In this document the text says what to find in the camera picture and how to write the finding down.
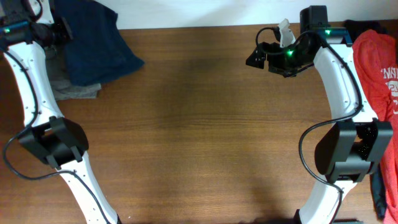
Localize navy blue shorts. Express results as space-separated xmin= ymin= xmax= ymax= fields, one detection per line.
xmin=54 ymin=0 xmax=144 ymax=86

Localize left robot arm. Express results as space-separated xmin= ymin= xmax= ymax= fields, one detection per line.
xmin=1 ymin=1 xmax=121 ymax=223

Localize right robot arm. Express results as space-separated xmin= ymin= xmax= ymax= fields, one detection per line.
xmin=246 ymin=6 xmax=393 ymax=223

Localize grey folded shorts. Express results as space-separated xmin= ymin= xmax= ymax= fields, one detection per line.
xmin=45 ymin=47 xmax=102 ymax=101

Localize black garment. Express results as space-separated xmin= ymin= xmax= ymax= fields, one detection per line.
xmin=343 ymin=20 xmax=388 ymax=221

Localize red t-shirt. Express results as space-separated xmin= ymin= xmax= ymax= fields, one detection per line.
xmin=353 ymin=30 xmax=397 ymax=223

